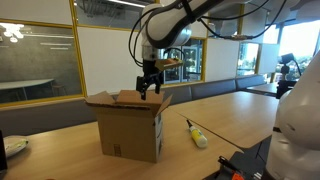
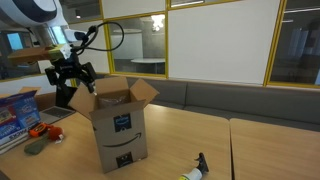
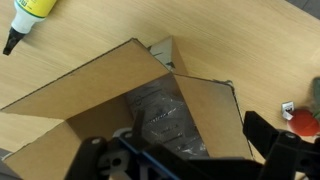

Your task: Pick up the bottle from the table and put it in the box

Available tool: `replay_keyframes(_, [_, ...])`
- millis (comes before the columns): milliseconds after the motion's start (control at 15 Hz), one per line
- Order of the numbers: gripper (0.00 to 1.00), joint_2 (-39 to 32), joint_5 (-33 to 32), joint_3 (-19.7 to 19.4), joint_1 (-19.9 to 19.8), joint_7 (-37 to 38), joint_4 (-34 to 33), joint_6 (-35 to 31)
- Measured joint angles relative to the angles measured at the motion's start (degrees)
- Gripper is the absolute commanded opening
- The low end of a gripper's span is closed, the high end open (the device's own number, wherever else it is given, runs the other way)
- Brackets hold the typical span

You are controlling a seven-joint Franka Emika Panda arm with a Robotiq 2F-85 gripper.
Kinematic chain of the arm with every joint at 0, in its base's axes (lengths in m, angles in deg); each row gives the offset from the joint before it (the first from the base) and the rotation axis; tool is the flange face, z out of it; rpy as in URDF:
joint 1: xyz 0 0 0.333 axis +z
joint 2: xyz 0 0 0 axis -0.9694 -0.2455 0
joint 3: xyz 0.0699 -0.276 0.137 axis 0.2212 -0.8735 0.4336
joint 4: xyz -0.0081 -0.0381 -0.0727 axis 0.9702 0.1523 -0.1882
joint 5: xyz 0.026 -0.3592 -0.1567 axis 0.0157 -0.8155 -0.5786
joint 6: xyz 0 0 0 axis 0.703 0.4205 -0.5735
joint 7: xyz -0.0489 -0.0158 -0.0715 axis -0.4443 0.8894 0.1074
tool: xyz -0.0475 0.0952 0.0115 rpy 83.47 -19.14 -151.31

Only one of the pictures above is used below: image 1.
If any orange and black tool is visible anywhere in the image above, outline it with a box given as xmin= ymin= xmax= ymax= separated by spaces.
xmin=218 ymin=155 xmax=248 ymax=180

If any black camera on tripod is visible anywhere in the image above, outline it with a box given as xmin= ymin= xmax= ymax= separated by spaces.
xmin=275 ymin=52 xmax=303 ymax=100

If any stool behind glass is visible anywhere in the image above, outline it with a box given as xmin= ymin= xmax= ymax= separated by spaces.
xmin=51 ymin=84 xmax=68 ymax=98

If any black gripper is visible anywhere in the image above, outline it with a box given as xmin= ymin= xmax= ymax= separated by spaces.
xmin=135 ymin=59 xmax=165 ymax=101

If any dark grey mat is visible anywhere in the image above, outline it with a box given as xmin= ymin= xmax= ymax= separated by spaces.
xmin=203 ymin=151 xmax=268 ymax=180

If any open cardboard shipping box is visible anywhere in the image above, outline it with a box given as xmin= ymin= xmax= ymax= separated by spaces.
xmin=84 ymin=89 xmax=173 ymax=164

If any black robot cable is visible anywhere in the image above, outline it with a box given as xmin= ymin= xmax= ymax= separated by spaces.
xmin=128 ymin=0 xmax=288 ymax=69

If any white table behind glass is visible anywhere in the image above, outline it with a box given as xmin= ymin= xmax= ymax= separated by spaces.
xmin=0 ymin=78 xmax=55 ymax=101

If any grey upholstered bench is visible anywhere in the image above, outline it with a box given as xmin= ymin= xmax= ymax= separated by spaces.
xmin=0 ymin=73 xmax=268 ymax=138

